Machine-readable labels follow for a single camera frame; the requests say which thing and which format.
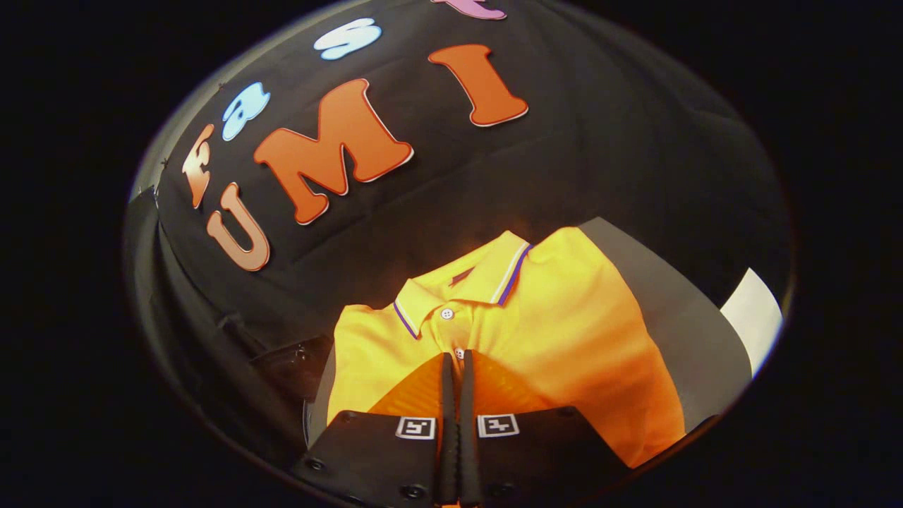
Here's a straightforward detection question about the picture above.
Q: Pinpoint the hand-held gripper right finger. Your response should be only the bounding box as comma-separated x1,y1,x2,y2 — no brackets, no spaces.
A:
459,349,634,508

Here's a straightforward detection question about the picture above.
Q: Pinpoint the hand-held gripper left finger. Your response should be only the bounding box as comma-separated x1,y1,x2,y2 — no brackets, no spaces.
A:
291,351,460,508

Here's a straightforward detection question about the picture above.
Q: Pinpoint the dark transparent washing machine lid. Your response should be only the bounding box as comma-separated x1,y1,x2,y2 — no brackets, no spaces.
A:
248,334,334,406

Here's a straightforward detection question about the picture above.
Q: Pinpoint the yellow polo shirt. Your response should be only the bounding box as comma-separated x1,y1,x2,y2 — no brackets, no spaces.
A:
326,226,686,470

